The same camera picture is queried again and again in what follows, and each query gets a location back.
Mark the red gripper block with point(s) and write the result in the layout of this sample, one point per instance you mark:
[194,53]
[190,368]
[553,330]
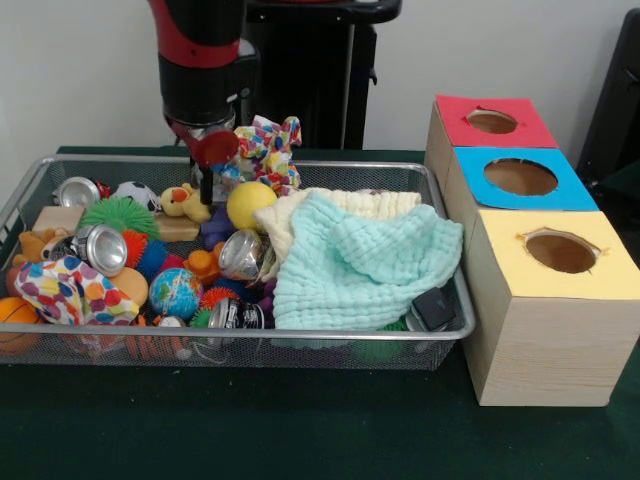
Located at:
[217,149]

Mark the knotted polka dot cloth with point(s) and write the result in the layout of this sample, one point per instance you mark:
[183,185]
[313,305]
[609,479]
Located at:
[272,150]

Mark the mint green waffle cloth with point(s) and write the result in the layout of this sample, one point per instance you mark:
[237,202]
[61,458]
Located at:
[350,260]

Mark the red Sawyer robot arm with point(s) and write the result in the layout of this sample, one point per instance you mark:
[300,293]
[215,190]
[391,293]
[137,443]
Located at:
[200,75]

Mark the shallow clear mesh bin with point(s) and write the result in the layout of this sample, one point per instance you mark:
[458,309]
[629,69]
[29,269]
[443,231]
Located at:
[375,172]

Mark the wooden box with three holes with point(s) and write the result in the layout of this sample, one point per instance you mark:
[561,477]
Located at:
[550,350]

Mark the yellow ball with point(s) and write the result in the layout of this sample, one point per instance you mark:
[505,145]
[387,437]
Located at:
[251,205]

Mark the crushed silver can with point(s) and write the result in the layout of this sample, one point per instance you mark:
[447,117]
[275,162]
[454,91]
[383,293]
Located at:
[242,255]
[107,249]

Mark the large green fuzzy ball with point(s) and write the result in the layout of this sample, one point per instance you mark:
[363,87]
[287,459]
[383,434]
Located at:
[117,214]

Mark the blue globe ball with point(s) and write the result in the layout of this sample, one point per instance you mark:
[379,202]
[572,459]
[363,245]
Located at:
[175,294]

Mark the silver can with red print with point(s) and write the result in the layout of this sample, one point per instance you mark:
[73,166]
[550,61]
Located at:
[75,192]

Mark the crumpled polka dot cloth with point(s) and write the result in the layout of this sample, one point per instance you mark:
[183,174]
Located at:
[70,290]

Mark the cream waffle cloth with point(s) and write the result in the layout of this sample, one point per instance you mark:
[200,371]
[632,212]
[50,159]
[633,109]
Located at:
[375,202]

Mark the dark green tablecloth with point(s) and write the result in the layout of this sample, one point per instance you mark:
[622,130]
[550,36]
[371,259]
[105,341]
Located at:
[300,425]

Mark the neighbouring green covered table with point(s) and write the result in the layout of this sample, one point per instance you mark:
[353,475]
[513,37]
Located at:
[625,190]

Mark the black furniture panel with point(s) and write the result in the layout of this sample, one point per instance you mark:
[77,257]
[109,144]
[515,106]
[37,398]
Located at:
[620,100]

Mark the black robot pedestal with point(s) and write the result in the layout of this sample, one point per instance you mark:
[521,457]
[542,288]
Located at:
[310,75]

